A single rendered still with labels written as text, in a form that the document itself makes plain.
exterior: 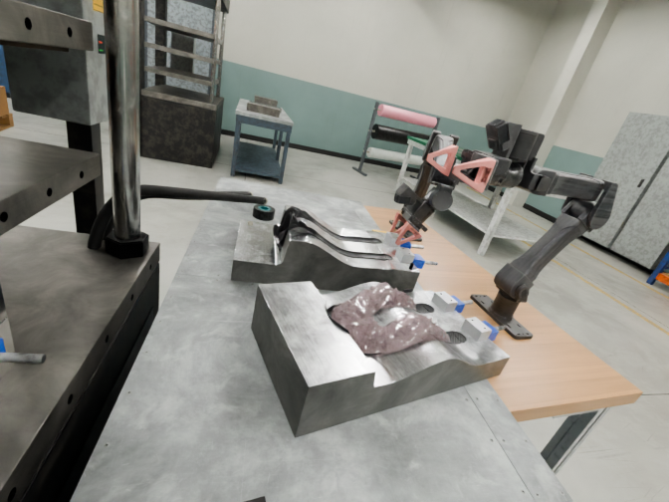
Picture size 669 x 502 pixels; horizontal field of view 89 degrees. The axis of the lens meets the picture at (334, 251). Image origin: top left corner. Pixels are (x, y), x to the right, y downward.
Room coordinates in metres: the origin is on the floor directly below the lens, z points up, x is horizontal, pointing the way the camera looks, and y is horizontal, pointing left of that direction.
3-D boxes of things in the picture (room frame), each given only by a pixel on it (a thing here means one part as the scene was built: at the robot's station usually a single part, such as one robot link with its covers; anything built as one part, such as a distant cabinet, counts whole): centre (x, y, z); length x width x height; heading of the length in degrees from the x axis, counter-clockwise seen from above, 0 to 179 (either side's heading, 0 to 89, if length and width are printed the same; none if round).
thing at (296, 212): (0.91, 0.01, 0.92); 0.35 x 0.16 x 0.09; 106
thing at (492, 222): (4.93, -1.63, 0.51); 2.40 x 1.13 x 1.02; 23
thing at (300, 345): (0.60, -0.15, 0.86); 0.50 x 0.26 x 0.11; 123
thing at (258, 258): (0.92, 0.03, 0.87); 0.50 x 0.26 x 0.14; 106
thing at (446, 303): (0.80, -0.34, 0.86); 0.13 x 0.05 x 0.05; 123
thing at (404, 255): (0.93, -0.25, 0.89); 0.13 x 0.05 x 0.05; 106
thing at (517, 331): (0.90, -0.52, 0.84); 0.20 x 0.07 x 0.08; 24
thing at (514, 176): (0.81, -0.33, 1.21); 0.07 x 0.06 x 0.07; 114
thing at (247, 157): (5.24, 1.52, 0.46); 1.90 x 0.70 x 0.92; 19
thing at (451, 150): (0.79, -0.19, 1.20); 0.09 x 0.07 x 0.07; 114
